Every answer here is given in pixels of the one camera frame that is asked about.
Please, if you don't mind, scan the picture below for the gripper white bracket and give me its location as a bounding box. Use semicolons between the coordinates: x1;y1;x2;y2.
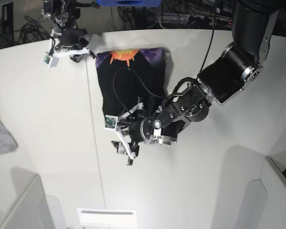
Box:
111;96;155;166
50;28;96;62

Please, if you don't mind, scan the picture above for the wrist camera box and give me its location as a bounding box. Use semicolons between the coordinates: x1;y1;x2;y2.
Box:
104;115;119;131
42;52;59;68

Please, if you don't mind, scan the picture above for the white bin right front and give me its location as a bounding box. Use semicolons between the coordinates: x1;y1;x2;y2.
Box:
238;157;286;229

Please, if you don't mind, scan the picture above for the black T-shirt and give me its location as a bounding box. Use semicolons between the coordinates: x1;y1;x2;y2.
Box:
95;47;166;116

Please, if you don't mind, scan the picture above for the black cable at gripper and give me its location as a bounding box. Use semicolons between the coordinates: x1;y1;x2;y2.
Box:
112;67;169;113

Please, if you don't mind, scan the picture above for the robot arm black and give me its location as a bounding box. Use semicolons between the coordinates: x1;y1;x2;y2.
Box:
42;0;100;67
105;0;285;165

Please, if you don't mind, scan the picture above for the black equipment rack left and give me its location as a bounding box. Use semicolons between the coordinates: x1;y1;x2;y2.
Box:
2;1;14;39

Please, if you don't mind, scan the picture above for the coiled black cables left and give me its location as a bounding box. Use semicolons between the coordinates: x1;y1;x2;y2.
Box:
18;15;52;45

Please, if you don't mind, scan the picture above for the blue plastic bin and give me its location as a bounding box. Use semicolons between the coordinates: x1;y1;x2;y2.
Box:
97;0;162;7

